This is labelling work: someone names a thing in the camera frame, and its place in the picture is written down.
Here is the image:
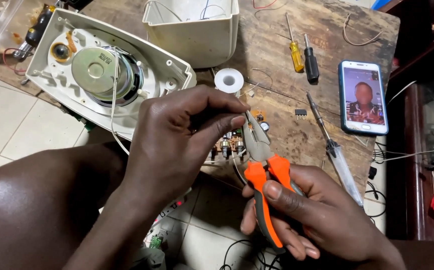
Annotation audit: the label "person's left hand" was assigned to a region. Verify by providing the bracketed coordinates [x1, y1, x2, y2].
[126, 85, 250, 196]

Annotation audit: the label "person's right hand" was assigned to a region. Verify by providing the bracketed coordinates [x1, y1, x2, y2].
[240, 164, 394, 261]

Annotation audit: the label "orange handled pliers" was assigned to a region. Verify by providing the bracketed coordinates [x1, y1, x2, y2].
[242, 110, 305, 251]

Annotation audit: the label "brown circuit board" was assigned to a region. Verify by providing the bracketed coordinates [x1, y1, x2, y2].
[209, 109, 271, 160]

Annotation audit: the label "white solder spool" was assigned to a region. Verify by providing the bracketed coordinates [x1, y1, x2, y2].
[214, 68, 244, 94]

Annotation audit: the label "silver speaker driver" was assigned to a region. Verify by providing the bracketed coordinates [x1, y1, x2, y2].
[71, 46, 144, 107]

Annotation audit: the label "white speaker front panel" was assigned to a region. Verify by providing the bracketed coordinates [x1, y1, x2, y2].
[26, 8, 197, 141]

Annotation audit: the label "white speaker housing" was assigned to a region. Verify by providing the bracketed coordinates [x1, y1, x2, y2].
[142, 0, 240, 69]

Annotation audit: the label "smartphone with blue case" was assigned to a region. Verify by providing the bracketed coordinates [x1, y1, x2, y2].
[338, 60, 389, 136]

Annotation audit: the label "dark wooden cabinet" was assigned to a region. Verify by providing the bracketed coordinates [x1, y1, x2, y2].
[378, 0, 434, 242]

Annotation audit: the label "person's leg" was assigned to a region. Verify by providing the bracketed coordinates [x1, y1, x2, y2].
[0, 142, 135, 270]

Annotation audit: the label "black and yellow screwdriver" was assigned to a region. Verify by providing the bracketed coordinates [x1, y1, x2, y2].
[13, 4, 56, 59]

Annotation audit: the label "white wire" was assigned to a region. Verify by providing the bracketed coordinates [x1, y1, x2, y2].
[110, 47, 131, 156]

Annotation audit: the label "clear handled soldering iron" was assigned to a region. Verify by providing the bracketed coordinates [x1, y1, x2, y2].
[306, 91, 364, 208]

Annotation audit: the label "black cables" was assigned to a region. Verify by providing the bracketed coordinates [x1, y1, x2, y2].
[365, 140, 388, 222]

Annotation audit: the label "yellow handled screwdriver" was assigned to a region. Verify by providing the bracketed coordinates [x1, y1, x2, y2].
[285, 12, 305, 73]

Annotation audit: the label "black handled screwdriver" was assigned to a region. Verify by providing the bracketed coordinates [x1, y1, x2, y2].
[304, 34, 320, 83]

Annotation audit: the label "red wire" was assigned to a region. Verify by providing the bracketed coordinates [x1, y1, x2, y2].
[2, 47, 30, 76]

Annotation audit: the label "tan loose wire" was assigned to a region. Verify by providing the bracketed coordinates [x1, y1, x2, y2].
[343, 13, 384, 47]

